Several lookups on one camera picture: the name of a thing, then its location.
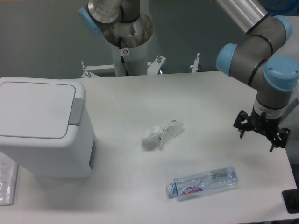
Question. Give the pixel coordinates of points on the silver clamp bolt right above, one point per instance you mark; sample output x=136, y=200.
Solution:
x=195, y=67

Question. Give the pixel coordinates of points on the black device at table edge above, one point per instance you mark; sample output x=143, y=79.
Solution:
x=291, y=200

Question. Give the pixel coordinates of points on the crumpled white plastic bag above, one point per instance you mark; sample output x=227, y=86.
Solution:
x=158, y=135

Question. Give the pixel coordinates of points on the white push-lid trash can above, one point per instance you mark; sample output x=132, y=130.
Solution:
x=45, y=126

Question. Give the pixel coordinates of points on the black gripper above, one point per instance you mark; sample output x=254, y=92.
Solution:
x=263, y=125

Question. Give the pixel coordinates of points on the empty clear plastic bottle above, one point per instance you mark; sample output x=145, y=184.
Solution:
x=202, y=184

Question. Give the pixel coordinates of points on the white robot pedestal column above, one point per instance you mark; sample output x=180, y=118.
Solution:
x=129, y=45

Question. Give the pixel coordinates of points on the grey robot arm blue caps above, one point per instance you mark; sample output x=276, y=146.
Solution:
x=253, y=63

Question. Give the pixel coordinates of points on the paper sheet in plastic sleeve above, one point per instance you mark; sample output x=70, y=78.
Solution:
x=8, y=178

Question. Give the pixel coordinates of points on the blue object top right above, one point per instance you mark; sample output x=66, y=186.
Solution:
x=282, y=7

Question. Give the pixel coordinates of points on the white bracket with bolts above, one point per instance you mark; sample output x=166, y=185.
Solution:
x=97, y=71

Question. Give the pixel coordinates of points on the white clamp bracket middle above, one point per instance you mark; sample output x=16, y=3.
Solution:
x=156, y=67

